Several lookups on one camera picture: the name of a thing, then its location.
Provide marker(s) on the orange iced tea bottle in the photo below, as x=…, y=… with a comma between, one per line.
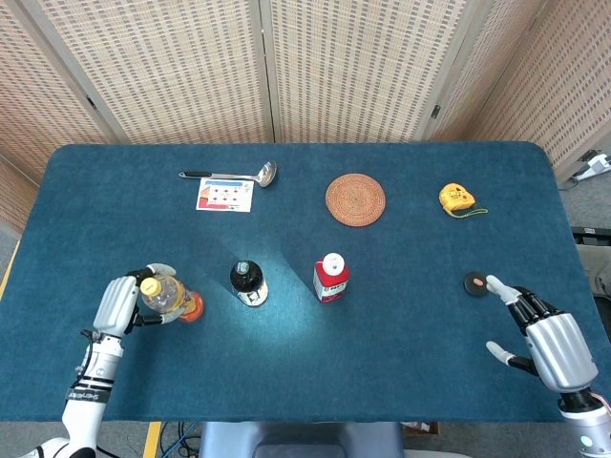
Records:
x=167, y=296

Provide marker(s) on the dark brown tea bottle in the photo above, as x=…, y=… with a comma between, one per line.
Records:
x=246, y=281

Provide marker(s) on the white device on floor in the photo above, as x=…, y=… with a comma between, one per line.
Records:
x=596, y=167

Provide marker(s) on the black disc orange centre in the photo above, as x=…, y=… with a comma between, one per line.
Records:
x=475, y=284

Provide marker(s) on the printed paper card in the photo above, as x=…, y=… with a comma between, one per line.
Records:
x=224, y=195

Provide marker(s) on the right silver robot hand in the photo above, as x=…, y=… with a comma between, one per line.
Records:
x=561, y=348

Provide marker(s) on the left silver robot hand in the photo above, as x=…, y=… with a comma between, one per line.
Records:
x=114, y=305

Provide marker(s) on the woven folding screen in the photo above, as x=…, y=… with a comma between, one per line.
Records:
x=191, y=71

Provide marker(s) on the round woven rattan coaster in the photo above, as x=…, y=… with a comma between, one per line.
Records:
x=355, y=199

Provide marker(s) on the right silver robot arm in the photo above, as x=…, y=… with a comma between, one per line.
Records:
x=587, y=424

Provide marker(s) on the yellow tape measure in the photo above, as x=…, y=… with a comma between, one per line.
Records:
x=454, y=198

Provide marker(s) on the black metal stand foot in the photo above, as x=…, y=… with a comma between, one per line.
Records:
x=592, y=235

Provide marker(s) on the red NFC juice bottle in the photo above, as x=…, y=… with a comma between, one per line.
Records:
x=330, y=281

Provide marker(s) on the blue felt table cover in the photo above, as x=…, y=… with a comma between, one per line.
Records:
x=382, y=358

